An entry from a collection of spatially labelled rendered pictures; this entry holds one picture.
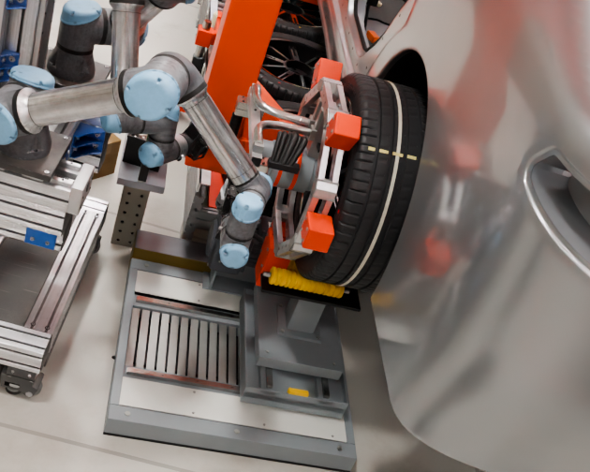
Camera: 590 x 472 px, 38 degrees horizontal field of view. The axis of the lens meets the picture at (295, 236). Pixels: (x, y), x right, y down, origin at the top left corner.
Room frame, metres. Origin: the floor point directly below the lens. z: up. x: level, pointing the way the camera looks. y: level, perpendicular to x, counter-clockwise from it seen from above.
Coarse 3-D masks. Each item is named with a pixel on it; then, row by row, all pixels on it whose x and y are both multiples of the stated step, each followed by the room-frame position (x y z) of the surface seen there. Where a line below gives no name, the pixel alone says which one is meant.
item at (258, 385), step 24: (240, 312) 2.48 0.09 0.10; (240, 336) 2.35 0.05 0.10; (240, 360) 2.24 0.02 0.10; (240, 384) 2.13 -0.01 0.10; (264, 384) 2.11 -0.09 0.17; (288, 384) 2.17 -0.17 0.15; (312, 384) 2.21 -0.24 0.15; (336, 384) 2.26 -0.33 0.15; (288, 408) 2.11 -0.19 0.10; (312, 408) 2.13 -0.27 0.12; (336, 408) 2.15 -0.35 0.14
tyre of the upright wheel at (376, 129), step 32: (352, 96) 2.38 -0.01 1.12; (384, 96) 2.34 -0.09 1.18; (416, 96) 2.43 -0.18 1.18; (384, 128) 2.23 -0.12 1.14; (416, 128) 2.28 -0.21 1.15; (352, 160) 2.15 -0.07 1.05; (384, 160) 2.16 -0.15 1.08; (416, 160) 2.20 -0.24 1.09; (352, 192) 2.08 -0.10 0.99; (384, 192) 2.11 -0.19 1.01; (352, 224) 2.06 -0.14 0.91; (384, 224) 2.09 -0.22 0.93; (320, 256) 2.08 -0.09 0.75; (352, 256) 2.07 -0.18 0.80; (384, 256) 2.09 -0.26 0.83
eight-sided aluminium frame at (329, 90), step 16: (320, 80) 2.45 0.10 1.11; (304, 96) 2.57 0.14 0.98; (320, 96) 2.56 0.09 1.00; (336, 96) 2.38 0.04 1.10; (304, 112) 2.56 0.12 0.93; (320, 144) 2.20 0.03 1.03; (320, 160) 2.14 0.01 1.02; (336, 160) 2.15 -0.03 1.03; (320, 176) 2.11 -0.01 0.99; (336, 176) 2.12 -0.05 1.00; (288, 192) 2.52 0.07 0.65; (320, 192) 2.08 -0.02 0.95; (336, 192) 2.10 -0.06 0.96; (288, 208) 2.45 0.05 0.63; (304, 208) 2.11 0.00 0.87; (320, 208) 2.12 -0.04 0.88; (288, 224) 2.37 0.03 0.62; (288, 240) 2.15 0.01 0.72; (288, 256) 2.22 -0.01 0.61
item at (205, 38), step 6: (216, 12) 4.10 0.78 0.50; (222, 12) 4.10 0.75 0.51; (216, 18) 4.06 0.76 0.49; (216, 24) 3.98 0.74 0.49; (198, 30) 3.81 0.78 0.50; (204, 30) 3.82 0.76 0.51; (210, 30) 3.84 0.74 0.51; (216, 30) 3.90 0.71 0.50; (198, 36) 3.80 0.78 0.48; (204, 36) 3.81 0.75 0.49; (210, 36) 3.82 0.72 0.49; (198, 42) 3.81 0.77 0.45; (204, 42) 3.81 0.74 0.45; (210, 42) 3.82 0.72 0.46; (180, 108) 3.81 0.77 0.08
